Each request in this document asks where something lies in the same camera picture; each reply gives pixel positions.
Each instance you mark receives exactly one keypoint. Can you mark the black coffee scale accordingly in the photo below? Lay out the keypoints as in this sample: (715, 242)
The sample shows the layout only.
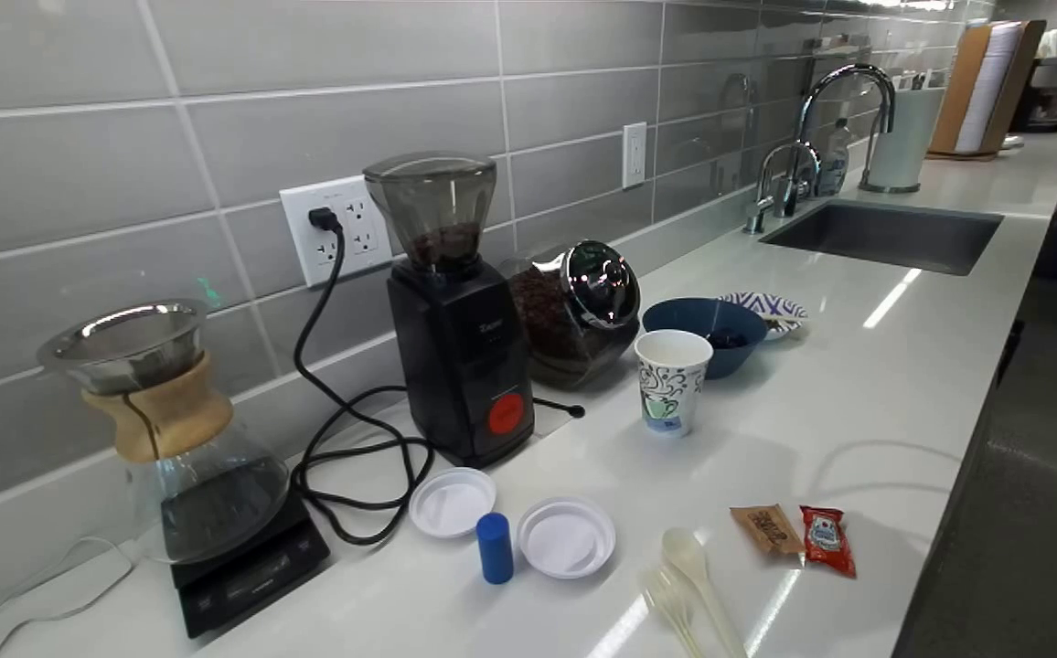
(255, 578)

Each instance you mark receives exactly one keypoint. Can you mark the blue white patterned bowl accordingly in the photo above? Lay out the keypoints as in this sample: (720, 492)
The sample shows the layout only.
(776, 311)

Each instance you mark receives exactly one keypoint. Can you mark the dark blue bowl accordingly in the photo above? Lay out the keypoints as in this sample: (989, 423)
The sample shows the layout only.
(721, 331)

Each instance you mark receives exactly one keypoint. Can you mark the white single wall outlet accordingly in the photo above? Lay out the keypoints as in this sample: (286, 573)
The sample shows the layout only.
(635, 152)

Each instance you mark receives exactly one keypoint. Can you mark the wooden chopsticks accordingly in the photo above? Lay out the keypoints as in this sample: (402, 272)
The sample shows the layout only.
(672, 603)

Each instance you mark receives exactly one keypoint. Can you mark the glass pour-over coffee carafe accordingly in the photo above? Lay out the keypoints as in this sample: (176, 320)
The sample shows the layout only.
(175, 423)

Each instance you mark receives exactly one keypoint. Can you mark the red sachet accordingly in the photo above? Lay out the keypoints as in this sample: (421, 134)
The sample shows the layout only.
(827, 540)

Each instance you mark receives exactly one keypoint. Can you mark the black coffee grinder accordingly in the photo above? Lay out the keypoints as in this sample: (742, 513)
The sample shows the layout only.
(459, 351)

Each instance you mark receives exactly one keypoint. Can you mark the white double wall outlet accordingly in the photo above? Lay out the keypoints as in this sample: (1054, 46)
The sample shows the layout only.
(355, 230)

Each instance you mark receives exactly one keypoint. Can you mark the patterned paper coffee cup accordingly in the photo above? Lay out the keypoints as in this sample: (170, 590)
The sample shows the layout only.
(672, 386)

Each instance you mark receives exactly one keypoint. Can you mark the small white plate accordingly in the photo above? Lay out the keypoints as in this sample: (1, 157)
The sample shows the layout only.
(565, 540)

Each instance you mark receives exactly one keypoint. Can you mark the white plastic cup lid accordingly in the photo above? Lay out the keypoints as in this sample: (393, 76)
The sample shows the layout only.
(453, 503)

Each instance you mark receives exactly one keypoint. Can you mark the tall chrome faucet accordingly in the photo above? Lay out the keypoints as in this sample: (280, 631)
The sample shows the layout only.
(883, 94)

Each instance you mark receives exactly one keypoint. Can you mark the pale cylindrical canister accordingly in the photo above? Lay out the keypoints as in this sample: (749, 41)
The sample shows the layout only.
(905, 139)

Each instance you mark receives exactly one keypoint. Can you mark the small blue cylinder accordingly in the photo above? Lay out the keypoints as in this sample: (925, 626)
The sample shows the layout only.
(494, 548)

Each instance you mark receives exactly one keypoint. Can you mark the dark sink basin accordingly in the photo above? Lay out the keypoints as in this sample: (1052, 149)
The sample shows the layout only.
(888, 234)

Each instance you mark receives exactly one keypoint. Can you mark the small chrome tap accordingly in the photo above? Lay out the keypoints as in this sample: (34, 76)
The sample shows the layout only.
(783, 169)

